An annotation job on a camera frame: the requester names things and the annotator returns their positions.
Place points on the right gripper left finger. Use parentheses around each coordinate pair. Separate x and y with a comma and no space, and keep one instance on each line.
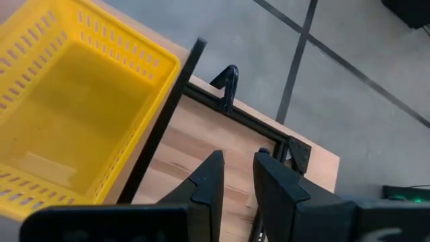
(205,201)

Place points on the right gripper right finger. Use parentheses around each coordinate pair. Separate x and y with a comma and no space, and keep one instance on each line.
(285,208)

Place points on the yellow slotted plastic basket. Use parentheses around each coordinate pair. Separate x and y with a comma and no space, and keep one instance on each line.
(67,101)

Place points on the black table clamp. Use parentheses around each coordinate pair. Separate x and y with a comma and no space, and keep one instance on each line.
(230,84)

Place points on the black box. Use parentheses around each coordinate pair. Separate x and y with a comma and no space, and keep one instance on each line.
(410,11)

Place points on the black aluminium table frame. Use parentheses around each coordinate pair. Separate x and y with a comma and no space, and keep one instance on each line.
(252,121)

